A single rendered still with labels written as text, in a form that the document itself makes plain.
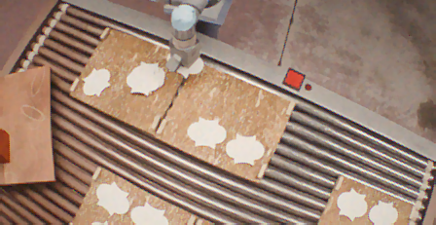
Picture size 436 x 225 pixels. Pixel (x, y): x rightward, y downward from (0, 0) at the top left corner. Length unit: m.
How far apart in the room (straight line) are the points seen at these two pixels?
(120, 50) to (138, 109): 0.28
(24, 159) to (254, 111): 0.94
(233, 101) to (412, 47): 1.96
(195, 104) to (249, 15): 1.47
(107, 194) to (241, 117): 0.59
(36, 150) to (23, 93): 0.27
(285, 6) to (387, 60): 0.84
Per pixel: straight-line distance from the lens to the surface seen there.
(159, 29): 2.08
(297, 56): 3.12
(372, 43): 3.36
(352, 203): 1.82
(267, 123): 1.86
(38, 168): 1.78
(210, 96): 1.89
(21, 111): 1.90
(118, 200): 1.76
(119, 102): 1.90
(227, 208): 1.76
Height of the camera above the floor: 2.63
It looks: 64 degrees down
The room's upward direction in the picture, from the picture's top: 4 degrees clockwise
